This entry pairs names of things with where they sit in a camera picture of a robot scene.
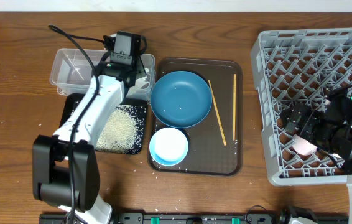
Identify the clear plastic waste bin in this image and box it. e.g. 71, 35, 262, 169
50, 48, 155, 101

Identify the pale pink cup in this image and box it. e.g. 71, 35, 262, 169
292, 134, 317, 156

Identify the pile of rice grains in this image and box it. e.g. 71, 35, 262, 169
96, 105, 147, 154

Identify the grey dishwasher rack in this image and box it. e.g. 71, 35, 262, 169
251, 28, 352, 186

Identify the wooden chopstick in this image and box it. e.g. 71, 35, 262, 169
233, 74, 237, 141
208, 79, 227, 146

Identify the brown serving tray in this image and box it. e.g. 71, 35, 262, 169
147, 58, 243, 176

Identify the dark blue bowl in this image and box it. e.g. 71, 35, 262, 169
150, 71, 212, 128

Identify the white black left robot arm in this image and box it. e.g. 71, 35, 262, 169
32, 52, 146, 223

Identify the light blue small bowl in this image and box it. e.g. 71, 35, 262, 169
149, 128, 189, 166

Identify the black food waste tray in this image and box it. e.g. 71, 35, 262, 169
59, 93, 147, 154

